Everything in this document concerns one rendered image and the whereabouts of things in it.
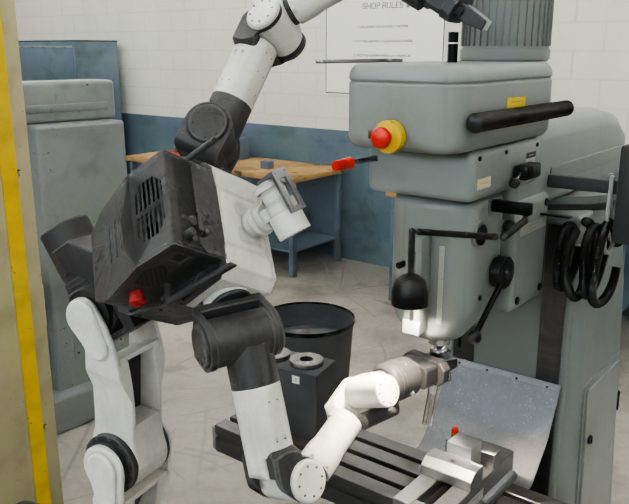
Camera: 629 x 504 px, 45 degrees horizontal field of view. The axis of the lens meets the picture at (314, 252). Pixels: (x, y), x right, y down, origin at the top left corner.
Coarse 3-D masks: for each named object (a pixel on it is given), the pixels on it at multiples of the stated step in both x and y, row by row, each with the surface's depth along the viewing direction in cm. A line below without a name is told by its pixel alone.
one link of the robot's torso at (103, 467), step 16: (96, 448) 167; (96, 464) 167; (112, 464) 165; (96, 480) 168; (112, 480) 166; (144, 480) 178; (160, 480) 180; (96, 496) 169; (112, 496) 167; (128, 496) 172; (144, 496) 182; (160, 496) 182
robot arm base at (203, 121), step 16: (192, 112) 149; (208, 112) 149; (224, 112) 149; (192, 128) 148; (208, 128) 148; (224, 128) 148; (176, 144) 150; (192, 144) 149; (224, 144) 149; (192, 160) 152; (208, 160) 149; (224, 160) 153
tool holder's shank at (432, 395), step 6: (432, 390) 170; (438, 390) 171; (432, 396) 171; (426, 402) 172; (432, 402) 171; (426, 408) 172; (432, 408) 171; (426, 414) 172; (432, 414) 172; (426, 420) 172; (432, 420) 172
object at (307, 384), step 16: (288, 352) 203; (288, 368) 196; (304, 368) 195; (320, 368) 196; (288, 384) 196; (304, 384) 194; (320, 384) 195; (288, 400) 198; (304, 400) 195; (320, 400) 196; (288, 416) 199; (304, 416) 196; (320, 416) 197; (304, 432) 198
